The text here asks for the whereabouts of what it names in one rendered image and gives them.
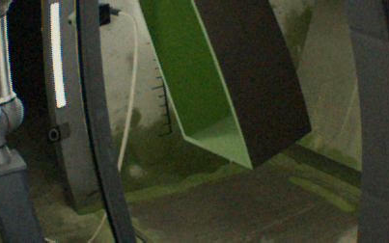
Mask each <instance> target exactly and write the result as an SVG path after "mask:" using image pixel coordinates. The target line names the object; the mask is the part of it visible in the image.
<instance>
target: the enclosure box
mask: <svg viewBox="0 0 389 243"><path fill-rule="evenodd" d="M136 1H137V5H138V8H139V11H140V14H141V17H142V19H143V21H144V23H143V24H144V25H145V28H146V30H147V35H148V37H149V39H150V42H151V43H150V45H151V46H152V49H153V53H154V55H155V60H156V62H157V64H158V67H159V70H160V73H161V75H162V78H163V81H164V84H165V86H166V88H167V91H168V96H169V99H170V102H171V105H172V108H173V110H175V113H176V116H177V119H178V121H179V124H180V127H181V132H182V134H183V137H184V139H185V140H187V142H190V143H192V144H194V145H196V146H198V147H201V148H203V149H206V150H208V151H210V152H213V153H215V154H217V155H219V156H221V157H223V158H224V157H226V158H228V159H230V160H232V161H234V162H237V163H238V164H240V165H242V166H244V167H246V168H248V169H249V168H250V169H252V170H253V169H255V168H257V167H259V166H260V165H262V164H263V163H264V162H265V161H267V160H269V159H271V158H272V157H274V156H275V155H277V154H278V153H280V152H282V151H283V150H284V149H287V148H288V147H289V146H291V145H293V144H294V143H295V142H297V141H299V140H300V139H301V138H303V137H304V136H306V135H307V134H308V133H310V132H311V131H312V127H311V122H310V119H309V115H308V113H307V106H306V103H305V100H304V97H303V93H302V91H301V87H300V85H299V82H298V78H297V75H296V72H295V69H294V66H293V63H292V57H291V54H290V52H289V49H288V47H287V43H286V41H285V38H284V36H283V34H282V32H281V29H280V26H279V23H278V20H277V18H276V15H275V14H274V12H273V10H272V8H271V5H270V2H269V0H136Z"/></svg>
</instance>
